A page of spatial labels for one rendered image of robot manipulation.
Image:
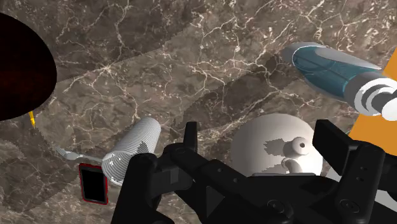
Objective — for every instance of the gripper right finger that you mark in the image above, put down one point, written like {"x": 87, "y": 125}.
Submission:
{"x": 359, "y": 186}

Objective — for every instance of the orange flat board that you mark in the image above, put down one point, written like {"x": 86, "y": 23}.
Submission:
{"x": 372, "y": 131}

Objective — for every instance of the yellow thin stick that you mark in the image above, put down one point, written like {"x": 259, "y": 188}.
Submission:
{"x": 32, "y": 120}

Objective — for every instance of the white round lidded pot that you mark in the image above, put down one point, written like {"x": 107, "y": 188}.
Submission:
{"x": 257, "y": 142}

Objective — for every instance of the silver fork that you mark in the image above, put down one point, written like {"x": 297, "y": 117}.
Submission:
{"x": 73, "y": 155}

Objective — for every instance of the white ribbed cylinder cup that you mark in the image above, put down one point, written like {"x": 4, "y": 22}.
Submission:
{"x": 136, "y": 139}

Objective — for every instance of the dark red round bowl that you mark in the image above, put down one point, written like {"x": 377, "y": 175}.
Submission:
{"x": 21, "y": 68}

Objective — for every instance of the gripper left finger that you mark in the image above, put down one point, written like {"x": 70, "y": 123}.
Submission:
{"x": 145, "y": 192}

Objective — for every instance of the red black phone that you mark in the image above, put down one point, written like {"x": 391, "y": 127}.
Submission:
{"x": 93, "y": 183}

